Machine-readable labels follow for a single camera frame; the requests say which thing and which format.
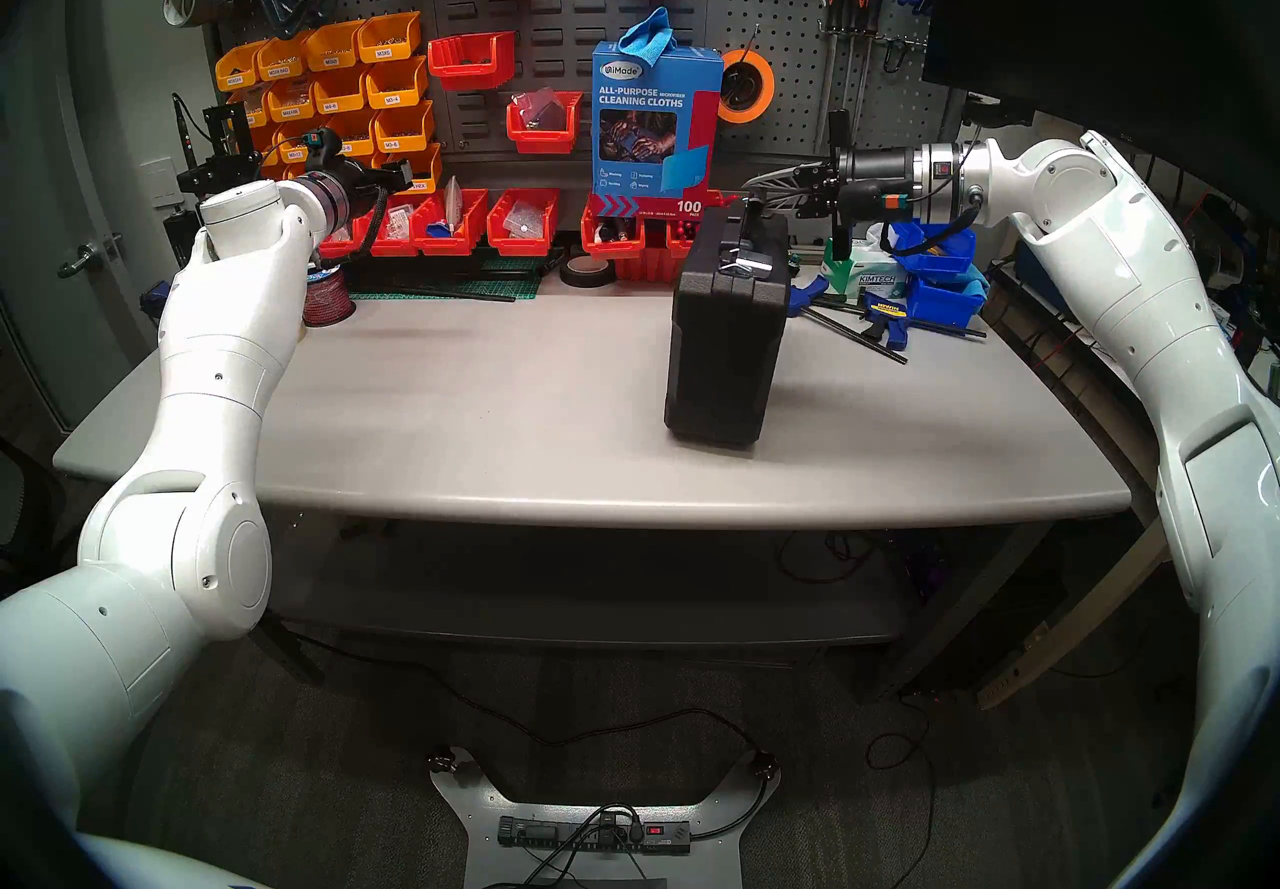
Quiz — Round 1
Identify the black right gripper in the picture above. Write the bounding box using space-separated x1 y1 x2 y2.
742 109 919 263

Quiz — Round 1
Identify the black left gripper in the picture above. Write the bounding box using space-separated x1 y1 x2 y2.
305 129 414 233

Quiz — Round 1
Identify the black plastic tool box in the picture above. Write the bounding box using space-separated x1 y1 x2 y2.
665 197 801 448

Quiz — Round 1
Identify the green white Kimtech tissue box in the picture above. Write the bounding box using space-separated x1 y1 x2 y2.
820 235 909 300

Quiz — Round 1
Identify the blue cleaning cloths box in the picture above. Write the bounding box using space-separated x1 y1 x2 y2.
590 40 724 220

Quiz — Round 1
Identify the orange tape roll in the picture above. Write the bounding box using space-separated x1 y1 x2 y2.
718 49 776 125

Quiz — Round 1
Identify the black metal fixture stand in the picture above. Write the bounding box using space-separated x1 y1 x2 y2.
172 94 263 198

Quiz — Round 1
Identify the blue Irwin bar clamp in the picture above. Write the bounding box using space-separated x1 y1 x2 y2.
800 290 988 366

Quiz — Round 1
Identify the green cutting mat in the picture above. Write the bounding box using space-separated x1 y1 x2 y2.
348 257 546 303

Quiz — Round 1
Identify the large blue plastic bin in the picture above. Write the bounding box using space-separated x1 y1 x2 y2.
890 222 978 283

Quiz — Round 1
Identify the blue microfiber cloth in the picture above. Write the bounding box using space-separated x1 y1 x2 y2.
618 7 677 68

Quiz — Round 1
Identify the dark grey pegboard panel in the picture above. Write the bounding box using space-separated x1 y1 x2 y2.
205 0 966 176

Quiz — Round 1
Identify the wooden side table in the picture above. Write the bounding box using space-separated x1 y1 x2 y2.
975 297 1280 710

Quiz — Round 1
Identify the black power strip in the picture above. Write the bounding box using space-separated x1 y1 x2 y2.
497 815 693 856

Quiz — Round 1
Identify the black braided left wrist cable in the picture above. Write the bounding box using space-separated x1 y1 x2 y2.
345 187 393 260

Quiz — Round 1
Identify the red wire spool blue label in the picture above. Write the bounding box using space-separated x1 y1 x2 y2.
300 262 357 328

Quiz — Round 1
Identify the white wall switch plate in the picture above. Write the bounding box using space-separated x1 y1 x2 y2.
140 157 183 210

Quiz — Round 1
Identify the silver door lever handle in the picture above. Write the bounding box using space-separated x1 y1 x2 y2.
57 235 123 280

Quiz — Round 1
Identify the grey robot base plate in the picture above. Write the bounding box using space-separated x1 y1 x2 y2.
428 745 781 889

